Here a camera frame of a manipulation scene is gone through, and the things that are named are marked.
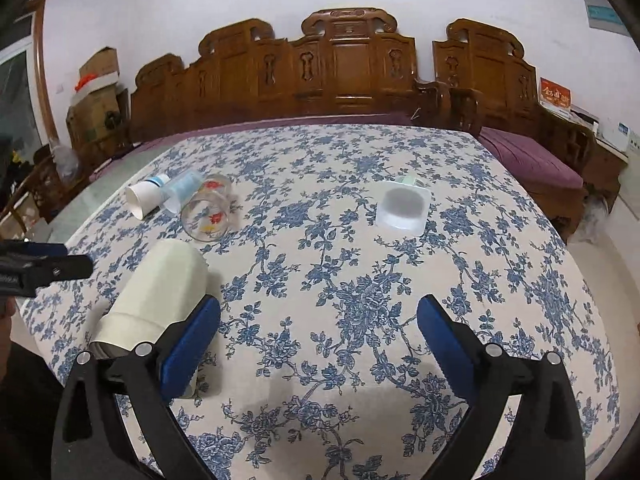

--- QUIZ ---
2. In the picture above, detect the blue floral tablecloth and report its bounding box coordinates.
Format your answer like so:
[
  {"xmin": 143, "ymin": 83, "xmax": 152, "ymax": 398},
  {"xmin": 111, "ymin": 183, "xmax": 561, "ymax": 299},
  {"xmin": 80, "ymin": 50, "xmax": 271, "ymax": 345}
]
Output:
[{"xmin": 19, "ymin": 122, "xmax": 622, "ymax": 480}]

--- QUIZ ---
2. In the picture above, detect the grey wall electrical panel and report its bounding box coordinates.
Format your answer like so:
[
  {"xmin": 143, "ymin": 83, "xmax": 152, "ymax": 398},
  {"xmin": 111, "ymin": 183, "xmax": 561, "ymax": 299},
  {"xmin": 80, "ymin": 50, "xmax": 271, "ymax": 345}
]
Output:
[{"xmin": 584, "ymin": 0, "xmax": 629, "ymax": 36}]

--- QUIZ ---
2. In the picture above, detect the red gift box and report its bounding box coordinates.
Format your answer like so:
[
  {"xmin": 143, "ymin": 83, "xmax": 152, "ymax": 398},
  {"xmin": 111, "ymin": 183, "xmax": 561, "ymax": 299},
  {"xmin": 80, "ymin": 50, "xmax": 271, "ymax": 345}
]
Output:
[{"xmin": 539, "ymin": 77, "xmax": 572, "ymax": 110}]

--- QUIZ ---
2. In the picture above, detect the cream steel tumbler cup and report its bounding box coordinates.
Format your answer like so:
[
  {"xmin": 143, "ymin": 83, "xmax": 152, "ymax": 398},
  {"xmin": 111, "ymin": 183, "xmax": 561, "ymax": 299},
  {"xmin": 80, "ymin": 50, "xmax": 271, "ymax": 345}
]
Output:
[{"xmin": 89, "ymin": 240, "xmax": 208, "ymax": 398}]

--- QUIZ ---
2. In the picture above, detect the top cardboard box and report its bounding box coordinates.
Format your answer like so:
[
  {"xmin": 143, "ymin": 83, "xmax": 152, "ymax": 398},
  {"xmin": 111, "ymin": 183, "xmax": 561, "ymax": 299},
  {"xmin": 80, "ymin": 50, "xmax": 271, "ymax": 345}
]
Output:
[{"xmin": 79, "ymin": 47, "xmax": 119, "ymax": 78}]

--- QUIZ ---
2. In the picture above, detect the white device on side table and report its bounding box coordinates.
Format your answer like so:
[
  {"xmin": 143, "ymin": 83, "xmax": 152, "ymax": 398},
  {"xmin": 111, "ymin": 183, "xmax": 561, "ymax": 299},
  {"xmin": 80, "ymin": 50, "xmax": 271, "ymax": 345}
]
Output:
[{"xmin": 598, "ymin": 122, "xmax": 639, "ymax": 154}]

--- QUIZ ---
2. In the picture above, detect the flower-printed drinking glass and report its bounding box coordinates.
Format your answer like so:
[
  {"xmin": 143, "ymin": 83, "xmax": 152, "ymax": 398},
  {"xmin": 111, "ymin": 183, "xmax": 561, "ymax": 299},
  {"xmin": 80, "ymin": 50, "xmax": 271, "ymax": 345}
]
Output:
[{"xmin": 180, "ymin": 174, "xmax": 233, "ymax": 243}]

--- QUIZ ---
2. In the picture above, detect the purple armchair cushion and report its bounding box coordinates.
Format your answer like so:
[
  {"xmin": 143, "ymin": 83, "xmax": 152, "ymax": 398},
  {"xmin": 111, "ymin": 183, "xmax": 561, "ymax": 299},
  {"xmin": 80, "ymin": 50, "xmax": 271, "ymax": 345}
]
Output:
[{"xmin": 478, "ymin": 127, "xmax": 584, "ymax": 190}]

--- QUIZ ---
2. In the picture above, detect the plastic bag under table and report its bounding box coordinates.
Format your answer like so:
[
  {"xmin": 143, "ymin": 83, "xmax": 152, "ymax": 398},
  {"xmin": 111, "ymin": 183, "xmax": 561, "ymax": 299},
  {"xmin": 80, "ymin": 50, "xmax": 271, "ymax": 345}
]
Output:
[{"xmin": 572, "ymin": 195, "xmax": 610, "ymax": 244}]

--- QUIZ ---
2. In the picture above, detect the carved wooden armchair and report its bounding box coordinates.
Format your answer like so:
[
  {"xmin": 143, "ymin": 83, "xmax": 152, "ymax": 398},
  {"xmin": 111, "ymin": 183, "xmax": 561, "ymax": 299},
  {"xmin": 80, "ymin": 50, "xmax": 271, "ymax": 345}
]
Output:
[{"xmin": 433, "ymin": 18, "xmax": 587, "ymax": 240}]

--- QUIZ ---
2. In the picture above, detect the clear plastic blue-label cup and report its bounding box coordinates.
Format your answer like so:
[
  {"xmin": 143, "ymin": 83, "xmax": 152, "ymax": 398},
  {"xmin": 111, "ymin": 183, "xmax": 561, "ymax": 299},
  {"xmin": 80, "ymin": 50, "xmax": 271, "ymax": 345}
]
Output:
[{"xmin": 162, "ymin": 169, "xmax": 205, "ymax": 214}]

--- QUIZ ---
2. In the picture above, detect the white paper cup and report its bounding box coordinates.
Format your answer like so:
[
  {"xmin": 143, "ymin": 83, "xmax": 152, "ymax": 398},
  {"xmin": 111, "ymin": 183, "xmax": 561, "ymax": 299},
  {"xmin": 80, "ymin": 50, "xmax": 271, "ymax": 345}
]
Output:
[{"xmin": 125, "ymin": 174, "xmax": 169, "ymax": 220}]

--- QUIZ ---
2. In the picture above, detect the person's left hand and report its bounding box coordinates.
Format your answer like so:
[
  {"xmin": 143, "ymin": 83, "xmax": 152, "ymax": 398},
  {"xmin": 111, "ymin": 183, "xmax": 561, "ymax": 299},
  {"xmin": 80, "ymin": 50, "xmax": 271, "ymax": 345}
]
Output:
[{"xmin": 0, "ymin": 298, "xmax": 16, "ymax": 348}]

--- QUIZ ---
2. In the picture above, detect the wooden chair at left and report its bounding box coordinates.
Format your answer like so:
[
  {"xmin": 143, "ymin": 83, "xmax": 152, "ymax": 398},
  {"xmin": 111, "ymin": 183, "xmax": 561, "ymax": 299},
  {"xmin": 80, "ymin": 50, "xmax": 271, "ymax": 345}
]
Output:
[{"xmin": 1, "ymin": 146, "xmax": 105, "ymax": 228}]

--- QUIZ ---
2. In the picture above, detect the glass balcony door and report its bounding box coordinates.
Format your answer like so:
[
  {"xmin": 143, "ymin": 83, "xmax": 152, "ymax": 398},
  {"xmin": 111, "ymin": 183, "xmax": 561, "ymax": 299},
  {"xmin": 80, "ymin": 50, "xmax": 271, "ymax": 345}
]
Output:
[{"xmin": 1, "ymin": 0, "xmax": 58, "ymax": 162}]

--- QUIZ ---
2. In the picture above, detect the white green yogurt cup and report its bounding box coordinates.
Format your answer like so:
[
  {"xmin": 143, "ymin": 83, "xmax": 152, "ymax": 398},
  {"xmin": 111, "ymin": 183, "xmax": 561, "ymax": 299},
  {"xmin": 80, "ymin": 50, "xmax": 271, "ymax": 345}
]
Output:
[{"xmin": 373, "ymin": 176, "xmax": 434, "ymax": 236}]

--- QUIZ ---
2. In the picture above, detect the large cardboard box stack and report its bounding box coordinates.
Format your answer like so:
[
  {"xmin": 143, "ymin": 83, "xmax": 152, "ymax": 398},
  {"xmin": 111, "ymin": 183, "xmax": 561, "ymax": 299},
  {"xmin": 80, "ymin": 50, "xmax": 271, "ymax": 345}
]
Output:
[{"xmin": 66, "ymin": 78, "xmax": 127, "ymax": 151}]

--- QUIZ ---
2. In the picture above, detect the wooden side table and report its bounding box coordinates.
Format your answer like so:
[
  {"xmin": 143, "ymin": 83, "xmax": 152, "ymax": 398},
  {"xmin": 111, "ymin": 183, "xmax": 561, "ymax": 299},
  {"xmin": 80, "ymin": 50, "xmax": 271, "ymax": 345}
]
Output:
[{"xmin": 538, "ymin": 104, "xmax": 627, "ymax": 211}]

